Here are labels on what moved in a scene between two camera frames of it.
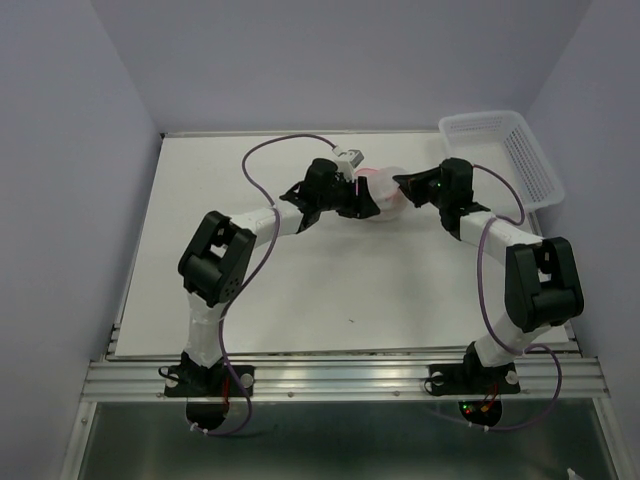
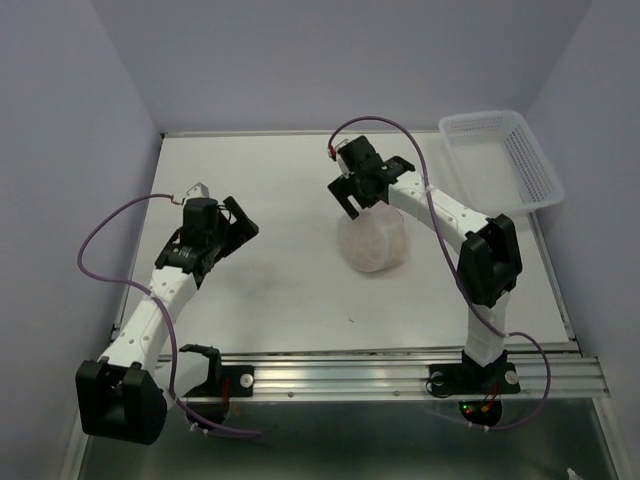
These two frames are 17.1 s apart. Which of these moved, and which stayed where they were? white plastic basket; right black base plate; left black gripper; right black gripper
Moved: left black gripper; right black gripper
Stayed: right black base plate; white plastic basket
